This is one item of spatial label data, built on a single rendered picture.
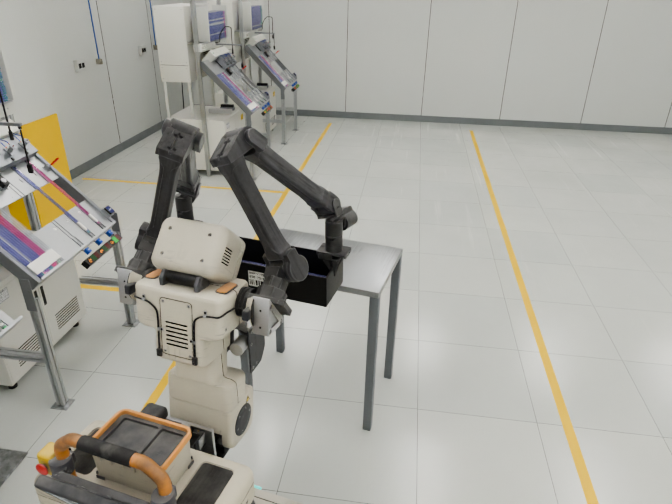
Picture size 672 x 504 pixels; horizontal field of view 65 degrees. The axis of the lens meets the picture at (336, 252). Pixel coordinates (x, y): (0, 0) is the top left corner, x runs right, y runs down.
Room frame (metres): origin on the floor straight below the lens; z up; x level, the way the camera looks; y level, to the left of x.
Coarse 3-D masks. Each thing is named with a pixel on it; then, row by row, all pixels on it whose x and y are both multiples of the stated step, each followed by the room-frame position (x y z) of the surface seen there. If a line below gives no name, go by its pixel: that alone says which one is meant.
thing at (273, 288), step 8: (264, 280) 1.28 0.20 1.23; (272, 280) 1.27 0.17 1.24; (280, 280) 1.27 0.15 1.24; (264, 288) 1.25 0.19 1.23; (272, 288) 1.24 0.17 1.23; (280, 288) 1.26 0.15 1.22; (248, 296) 1.23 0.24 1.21; (264, 296) 1.22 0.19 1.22; (272, 296) 1.23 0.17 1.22; (280, 296) 1.24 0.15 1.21; (280, 304) 1.20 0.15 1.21; (280, 312) 1.24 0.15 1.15; (288, 312) 1.23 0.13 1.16
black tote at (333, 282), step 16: (256, 240) 1.75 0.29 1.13; (256, 256) 1.75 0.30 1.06; (304, 256) 1.69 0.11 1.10; (240, 272) 1.58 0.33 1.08; (256, 272) 1.56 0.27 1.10; (320, 272) 1.67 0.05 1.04; (256, 288) 1.57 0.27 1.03; (288, 288) 1.53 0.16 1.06; (304, 288) 1.51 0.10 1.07; (320, 288) 1.49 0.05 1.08; (336, 288) 1.58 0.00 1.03; (320, 304) 1.49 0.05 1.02
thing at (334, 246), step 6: (330, 240) 1.53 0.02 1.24; (336, 240) 1.53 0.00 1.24; (342, 240) 1.55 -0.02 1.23; (324, 246) 1.58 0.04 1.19; (330, 246) 1.53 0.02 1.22; (336, 246) 1.53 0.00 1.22; (342, 246) 1.55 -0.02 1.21; (318, 252) 1.54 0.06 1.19; (324, 252) 1.54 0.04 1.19; (330, 252) 1.53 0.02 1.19; (336, 252) 1.53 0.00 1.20; (342, 252) 1.54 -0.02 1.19; (348, 252) 1.54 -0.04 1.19
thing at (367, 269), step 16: (288, 240) 2.42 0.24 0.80; (304, 240) 2.43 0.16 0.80; (320, 240) 2.43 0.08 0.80; (352, 240) 2.44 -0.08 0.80; (352, 256) 2.26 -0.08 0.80; (368, 256) 2.27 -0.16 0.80; (384, 256) 2.27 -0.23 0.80; (400, 256) 2.32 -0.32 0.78; (352, 272) 2.11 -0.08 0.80; (368, 272) 2.11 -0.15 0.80; (384, 272) 2.11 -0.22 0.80; (400, 272) 2.35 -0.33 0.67; (352, 288) 1.97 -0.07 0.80; (368, 288) 1.97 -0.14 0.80; (368, 320) 1.95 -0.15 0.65; (368, 336) 1.94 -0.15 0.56; (368, 352) 1.94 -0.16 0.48; (368, 368) 1.94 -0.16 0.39; (384, 368) 2.33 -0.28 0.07; (368, 384) 1.94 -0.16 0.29; (368, 400) 1.94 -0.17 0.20; (368, 416) 1.94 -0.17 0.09
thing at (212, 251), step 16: (176, 224) 1.32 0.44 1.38; (192, 224) 1.31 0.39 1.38; (208, 224) 1.31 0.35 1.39; (160, 240) 1.30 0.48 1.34; (176, 240) 1.29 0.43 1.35; (192, 240) 1.28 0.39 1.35; (208, 240) 1.27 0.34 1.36; (224, 240) 1.27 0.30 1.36; (240, 240) 1.35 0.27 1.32; (160, 256) 1.27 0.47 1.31; (176, 256) 1.26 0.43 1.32; (192, 256) 1.25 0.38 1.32; (208, 256) 1.24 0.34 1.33; (224, 256) 1.26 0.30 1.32; (240, 256) 1.34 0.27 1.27; (192, 272) 1.23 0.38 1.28; (208, 272) 1.21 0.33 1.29; (224, 272) 1.25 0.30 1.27
